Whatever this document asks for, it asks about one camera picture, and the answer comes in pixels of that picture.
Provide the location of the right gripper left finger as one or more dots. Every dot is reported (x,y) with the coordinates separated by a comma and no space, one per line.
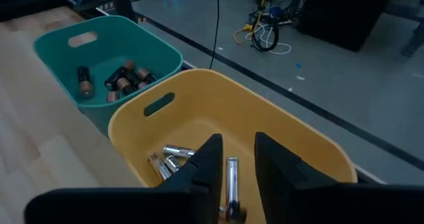
(165,205)

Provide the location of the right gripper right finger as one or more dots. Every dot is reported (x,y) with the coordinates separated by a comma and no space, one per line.
(314,201)

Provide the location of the yellow plastic bin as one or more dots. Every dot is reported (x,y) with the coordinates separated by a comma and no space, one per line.
(232,104)

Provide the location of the blue floor sticker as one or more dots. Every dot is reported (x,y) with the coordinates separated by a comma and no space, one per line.
(298,65)

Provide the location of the teal plastic bin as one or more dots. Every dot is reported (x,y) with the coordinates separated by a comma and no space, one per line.
(139,48)

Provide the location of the large black cabinet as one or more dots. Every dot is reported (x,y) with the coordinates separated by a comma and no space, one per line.
(341,15)

